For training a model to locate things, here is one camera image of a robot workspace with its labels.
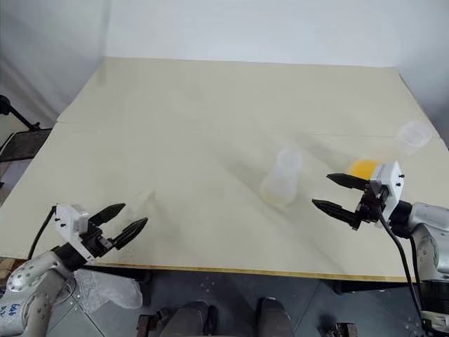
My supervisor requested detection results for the clear cup lying tipped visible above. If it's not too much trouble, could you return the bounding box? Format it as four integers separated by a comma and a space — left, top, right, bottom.
260, 147, 304, 209

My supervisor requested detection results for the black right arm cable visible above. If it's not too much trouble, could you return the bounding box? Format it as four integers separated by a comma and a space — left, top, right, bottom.
374, 205, 434, 337

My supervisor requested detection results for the empty clear plastic cup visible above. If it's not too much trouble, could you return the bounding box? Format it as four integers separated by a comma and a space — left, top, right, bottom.
395, 119, 434, 157

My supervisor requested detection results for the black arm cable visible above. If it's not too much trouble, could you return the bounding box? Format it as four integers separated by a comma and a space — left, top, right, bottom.
374, 205, 434, 337
27, 206, 58, 260

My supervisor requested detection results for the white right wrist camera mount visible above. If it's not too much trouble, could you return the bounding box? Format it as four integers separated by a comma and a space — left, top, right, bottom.
370, 160, 405, 229

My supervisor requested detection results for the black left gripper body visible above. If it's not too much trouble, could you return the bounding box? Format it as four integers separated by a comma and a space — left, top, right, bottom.
79, 225, 117, 261

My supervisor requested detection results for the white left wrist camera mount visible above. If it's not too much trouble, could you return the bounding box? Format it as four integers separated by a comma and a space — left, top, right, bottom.
55, 202, 98, 263

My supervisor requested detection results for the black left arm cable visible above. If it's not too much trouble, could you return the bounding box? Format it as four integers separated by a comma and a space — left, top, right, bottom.
27, 206, 58, 260

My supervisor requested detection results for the black clamp stand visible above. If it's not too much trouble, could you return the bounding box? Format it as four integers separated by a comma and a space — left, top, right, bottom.
0, 94, 41, 132

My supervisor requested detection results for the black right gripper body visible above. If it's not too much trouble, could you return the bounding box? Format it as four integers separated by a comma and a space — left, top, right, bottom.
356, 181, 390, 230

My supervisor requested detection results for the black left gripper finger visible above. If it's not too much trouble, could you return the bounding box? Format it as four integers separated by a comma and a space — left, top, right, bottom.
112, 217, 149, 251
87, 202, 127, 226

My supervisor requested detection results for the dark rounded shape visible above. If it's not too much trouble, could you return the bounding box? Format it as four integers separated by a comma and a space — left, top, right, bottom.
257, 296, 296, 337
163, 300, 219, 337

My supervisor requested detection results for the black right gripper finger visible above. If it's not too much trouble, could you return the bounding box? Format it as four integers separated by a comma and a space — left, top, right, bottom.
326, 172, 370, 191
311, 199, 362, 232

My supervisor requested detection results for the black mesh shelf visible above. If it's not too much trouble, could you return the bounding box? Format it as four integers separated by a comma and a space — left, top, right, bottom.
0, 127, 55, 164

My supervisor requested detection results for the clear cup with orange liquid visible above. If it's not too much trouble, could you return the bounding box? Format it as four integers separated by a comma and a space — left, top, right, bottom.
348, 147, 397, 182

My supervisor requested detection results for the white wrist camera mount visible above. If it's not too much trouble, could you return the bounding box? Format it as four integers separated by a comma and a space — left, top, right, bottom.
55, 202, 98, 263
370, 160, 405, 229

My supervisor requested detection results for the white plastic bag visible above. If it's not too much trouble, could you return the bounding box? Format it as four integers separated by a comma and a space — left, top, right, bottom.
67, 268, 143, 314

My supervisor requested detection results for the rusty metal bracket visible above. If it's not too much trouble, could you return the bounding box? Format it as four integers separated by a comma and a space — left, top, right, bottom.
138, 306, 170, 337

